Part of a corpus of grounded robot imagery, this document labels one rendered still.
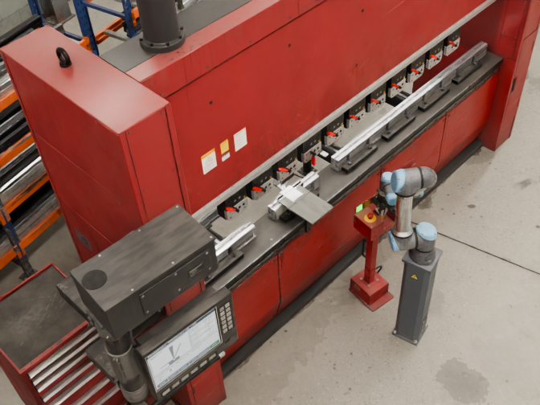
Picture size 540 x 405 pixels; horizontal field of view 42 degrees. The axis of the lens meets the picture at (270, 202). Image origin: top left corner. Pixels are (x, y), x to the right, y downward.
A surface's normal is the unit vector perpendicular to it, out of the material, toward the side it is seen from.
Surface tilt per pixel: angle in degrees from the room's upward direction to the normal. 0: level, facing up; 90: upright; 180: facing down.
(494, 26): 90
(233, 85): 90
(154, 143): 90
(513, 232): 0
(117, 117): 0
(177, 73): 90
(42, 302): 0
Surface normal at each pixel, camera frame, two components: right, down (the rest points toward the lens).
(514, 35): -0.70, 0.54
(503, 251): -0.05, -0.69
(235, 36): 0.71, 0.48
